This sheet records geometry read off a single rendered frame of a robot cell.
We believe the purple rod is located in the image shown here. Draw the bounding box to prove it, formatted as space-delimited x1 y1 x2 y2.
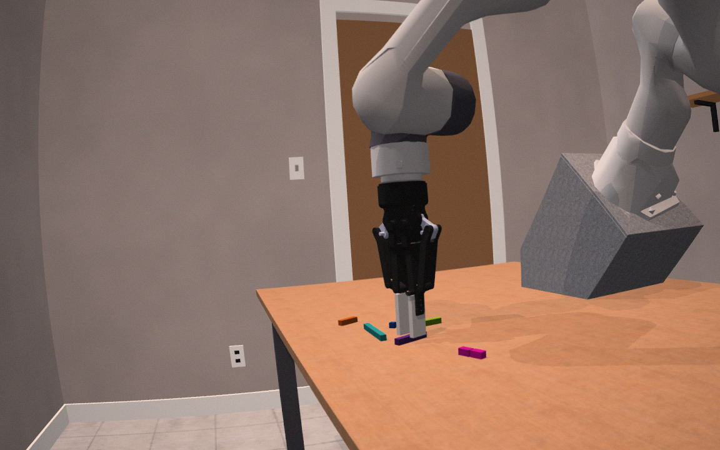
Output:
394 332 427 346

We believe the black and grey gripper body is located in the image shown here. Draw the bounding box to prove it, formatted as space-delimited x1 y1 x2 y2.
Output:
377 181 428 243

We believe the turquoise rod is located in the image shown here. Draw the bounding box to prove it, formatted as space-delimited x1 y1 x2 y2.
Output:
364 323 387 341

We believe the orange rod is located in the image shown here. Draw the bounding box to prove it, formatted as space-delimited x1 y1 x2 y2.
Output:
338 316 358 326

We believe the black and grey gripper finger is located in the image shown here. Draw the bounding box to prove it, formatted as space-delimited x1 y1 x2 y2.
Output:
398 214 442 338
372 221 410 336

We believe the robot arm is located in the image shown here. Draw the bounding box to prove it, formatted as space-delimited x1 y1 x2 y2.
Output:
352 0 720 221

